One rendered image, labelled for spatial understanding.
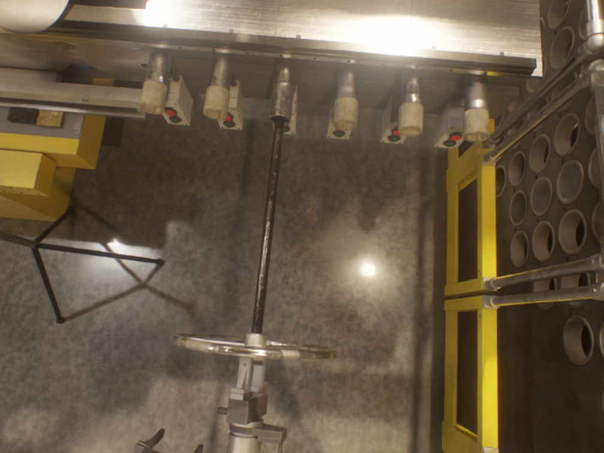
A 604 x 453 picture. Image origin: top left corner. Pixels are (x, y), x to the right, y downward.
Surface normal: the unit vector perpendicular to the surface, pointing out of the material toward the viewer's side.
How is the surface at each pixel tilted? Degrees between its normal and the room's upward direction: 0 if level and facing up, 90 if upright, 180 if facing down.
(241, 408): 16
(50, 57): 90
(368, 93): 90
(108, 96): 0
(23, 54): 90
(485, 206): 0
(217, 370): 0
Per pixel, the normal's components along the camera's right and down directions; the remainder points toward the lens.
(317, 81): -0.09, 0.97
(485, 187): 0.00, -0.23
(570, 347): 0.04, -0.58
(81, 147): 1.00, 0.09
